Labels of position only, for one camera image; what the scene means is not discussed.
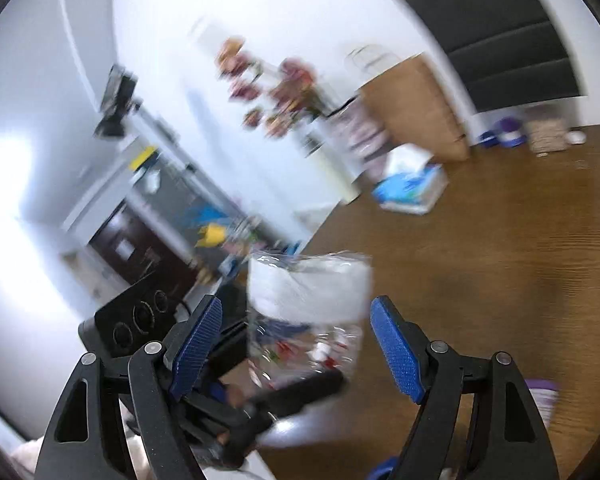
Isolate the blue pill bottle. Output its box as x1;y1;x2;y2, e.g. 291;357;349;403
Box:
366;456;398;480

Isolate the purple pill bottle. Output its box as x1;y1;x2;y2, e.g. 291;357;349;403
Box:
526;379;559;427

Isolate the dark brown door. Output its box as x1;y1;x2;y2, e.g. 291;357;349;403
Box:
88;200;198;299

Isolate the grey refrigerator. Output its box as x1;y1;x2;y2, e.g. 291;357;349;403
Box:
129;146;257;282

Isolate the blue tissue box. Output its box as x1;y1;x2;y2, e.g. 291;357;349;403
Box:
372;143;449;216

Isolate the cream thermos bottle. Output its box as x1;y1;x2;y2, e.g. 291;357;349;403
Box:
302;133;361;205

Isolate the pink ceramic vase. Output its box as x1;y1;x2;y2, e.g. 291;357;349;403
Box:
327;96;394;183

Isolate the studio light on stand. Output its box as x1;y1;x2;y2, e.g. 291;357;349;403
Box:
93;63;261;231

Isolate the dried pink rose bouquet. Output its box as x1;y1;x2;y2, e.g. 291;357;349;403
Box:
215;37;330;139

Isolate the clear jar with oats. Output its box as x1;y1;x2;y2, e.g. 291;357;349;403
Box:
526;118;568;154

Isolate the brown paper bag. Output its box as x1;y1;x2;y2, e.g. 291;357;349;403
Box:
347;44;470;162

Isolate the black paper bag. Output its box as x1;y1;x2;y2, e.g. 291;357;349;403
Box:
404;0;581;112

